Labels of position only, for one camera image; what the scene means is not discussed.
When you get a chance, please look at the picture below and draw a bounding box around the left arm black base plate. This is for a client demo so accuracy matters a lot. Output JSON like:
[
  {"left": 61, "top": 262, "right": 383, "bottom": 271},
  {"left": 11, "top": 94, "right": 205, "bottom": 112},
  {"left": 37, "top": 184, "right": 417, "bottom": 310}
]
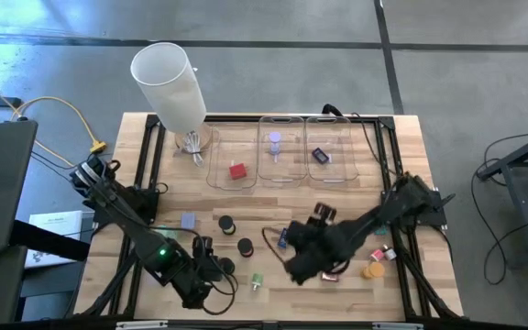
[{"left": 90, "top": 187, "right": 160, "bottom": 226}]

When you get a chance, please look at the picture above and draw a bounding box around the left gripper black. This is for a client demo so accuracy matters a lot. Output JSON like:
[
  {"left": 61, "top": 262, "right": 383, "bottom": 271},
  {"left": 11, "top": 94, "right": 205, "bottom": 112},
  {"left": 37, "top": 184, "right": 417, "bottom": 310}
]
[{"left": 171, "top": 236, "right": 228, "bottom": 309}]

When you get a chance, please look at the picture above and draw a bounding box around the white paper booklet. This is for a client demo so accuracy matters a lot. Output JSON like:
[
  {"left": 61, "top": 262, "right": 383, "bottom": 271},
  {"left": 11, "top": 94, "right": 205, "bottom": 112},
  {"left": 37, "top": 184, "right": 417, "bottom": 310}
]
[{"left": 24, "top": 209, "right": 84, "bottom": 270}]

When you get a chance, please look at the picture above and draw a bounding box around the black angled bar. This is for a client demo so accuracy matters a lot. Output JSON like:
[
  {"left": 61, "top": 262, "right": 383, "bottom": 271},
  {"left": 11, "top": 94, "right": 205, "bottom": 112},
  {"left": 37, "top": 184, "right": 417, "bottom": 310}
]
[{"left": 9, "top": 218, "right": 92, "bottom": 263}]

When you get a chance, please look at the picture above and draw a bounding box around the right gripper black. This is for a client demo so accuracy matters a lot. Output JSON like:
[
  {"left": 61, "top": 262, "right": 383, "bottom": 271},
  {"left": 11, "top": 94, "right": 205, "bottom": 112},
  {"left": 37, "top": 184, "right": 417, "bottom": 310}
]
[{"left": 284, "top": 203, "right": 355, "bottom": 285}]

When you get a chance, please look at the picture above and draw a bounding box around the white lamp cable bundle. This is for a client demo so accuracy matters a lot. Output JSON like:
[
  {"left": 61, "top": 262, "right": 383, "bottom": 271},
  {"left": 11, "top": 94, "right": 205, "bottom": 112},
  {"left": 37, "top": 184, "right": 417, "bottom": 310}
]
[{"left": 183, "top": 130, "right": 205, "bottom": 169}]

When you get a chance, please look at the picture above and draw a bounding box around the black floor cable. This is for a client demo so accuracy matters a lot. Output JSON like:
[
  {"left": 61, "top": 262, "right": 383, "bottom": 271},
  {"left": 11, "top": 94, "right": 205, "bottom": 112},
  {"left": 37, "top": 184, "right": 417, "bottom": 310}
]
[{"left": 469, "top": 131, "right": 528, "bottom": 286}]

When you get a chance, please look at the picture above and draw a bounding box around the lavender USB charger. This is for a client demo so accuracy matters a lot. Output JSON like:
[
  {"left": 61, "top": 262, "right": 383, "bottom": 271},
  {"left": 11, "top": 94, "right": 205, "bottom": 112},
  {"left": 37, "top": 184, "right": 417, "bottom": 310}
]
[{"left": 179, "top": 212, "right": 197, "bottom": 232}]

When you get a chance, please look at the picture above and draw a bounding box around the black-capped hourglass yellow sand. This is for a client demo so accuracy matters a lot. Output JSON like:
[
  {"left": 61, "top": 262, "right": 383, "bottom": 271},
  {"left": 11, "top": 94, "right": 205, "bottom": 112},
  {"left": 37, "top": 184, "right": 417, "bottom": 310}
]
[{"left": 217, "top": 214, "right": 237, "bottom": 237}]

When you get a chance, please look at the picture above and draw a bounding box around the clear plastic bin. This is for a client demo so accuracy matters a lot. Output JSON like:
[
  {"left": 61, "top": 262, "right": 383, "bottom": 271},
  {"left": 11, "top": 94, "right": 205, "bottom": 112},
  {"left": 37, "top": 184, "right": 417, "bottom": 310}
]
[
  {"left": 205, "top": 122, "right": 259, "bottom": 192},
  {"left": 304, "top": 115, "right": 360, "bottom": 184},
  {"left": 257, "top": 115, "right": 309, "bottom": 182}
]

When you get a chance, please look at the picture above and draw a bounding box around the yellow extension cable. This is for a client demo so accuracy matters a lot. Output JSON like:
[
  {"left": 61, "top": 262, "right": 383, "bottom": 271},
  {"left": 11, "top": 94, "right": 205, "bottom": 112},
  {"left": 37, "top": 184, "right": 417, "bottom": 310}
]
[{"left": 0, "top": 75, "right": 108, "bottom": 174}]

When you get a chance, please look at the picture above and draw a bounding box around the orange hourglass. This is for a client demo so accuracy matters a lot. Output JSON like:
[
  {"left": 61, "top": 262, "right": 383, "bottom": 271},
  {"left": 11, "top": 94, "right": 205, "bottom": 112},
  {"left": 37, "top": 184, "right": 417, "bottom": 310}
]
[{"left": 360, "top": 261, "right": 387, "bottom": 281}]

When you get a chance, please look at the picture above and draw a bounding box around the white cylindrical lamp shade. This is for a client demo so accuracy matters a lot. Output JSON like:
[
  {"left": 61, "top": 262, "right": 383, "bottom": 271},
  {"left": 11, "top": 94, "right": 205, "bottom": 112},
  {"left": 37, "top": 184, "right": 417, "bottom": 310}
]
[{"left": 129, "top": 41, "right": 214, "bottom": 155}]

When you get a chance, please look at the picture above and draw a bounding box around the black-capped hourglass red sand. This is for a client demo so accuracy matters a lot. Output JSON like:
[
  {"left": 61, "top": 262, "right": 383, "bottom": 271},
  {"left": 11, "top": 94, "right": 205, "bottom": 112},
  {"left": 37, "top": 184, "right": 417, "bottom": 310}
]
[{"left": 236, "top": 237, "right": 255, "bottom": 259}]

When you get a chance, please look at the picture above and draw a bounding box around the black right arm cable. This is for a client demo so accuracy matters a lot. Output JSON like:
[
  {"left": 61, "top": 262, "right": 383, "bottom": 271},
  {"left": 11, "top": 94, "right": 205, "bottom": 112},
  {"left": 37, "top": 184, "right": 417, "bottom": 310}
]
[{"left": 349, "top": 111, "right": 402, "bottom": 180}]

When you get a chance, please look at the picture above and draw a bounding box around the dark metal side table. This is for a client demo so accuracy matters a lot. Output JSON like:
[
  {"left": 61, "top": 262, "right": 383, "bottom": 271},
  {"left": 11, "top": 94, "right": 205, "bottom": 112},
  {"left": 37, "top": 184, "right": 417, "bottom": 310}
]
[{"left": 477, "top": 124, "right": 528, "bottom": 270}]

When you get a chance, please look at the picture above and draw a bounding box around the silver metal bracket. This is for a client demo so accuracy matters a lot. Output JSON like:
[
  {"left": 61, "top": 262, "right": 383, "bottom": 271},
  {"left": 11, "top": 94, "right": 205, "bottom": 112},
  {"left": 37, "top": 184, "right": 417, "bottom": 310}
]
[
  {"left": 372, "top": 322, "right": 424, "bottom": 330},
  {"left": 115, "top": 320, "right": 169, "bottom": 330}
]

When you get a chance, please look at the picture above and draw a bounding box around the lavender hourglass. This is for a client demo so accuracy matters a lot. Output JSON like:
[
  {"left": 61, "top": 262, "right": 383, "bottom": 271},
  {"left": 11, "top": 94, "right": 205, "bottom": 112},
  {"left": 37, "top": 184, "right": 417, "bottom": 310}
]
[{"left": 268, "top": 131, "right": 283, "bottom": 156}]

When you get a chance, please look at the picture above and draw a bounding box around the black-capped hourglass black sand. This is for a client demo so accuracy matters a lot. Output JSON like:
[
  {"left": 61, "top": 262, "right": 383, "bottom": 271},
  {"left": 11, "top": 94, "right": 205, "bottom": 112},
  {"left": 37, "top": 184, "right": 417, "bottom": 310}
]
[{"left": 219, "top": 257, "right": 237, "bottom": 277}]

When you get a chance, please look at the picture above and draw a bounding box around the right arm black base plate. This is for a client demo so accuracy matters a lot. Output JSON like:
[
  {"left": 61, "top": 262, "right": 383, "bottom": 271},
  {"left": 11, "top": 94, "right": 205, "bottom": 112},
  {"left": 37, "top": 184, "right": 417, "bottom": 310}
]
[{"left": 382, "top": 190, "right": 457, "bottom": 229}]

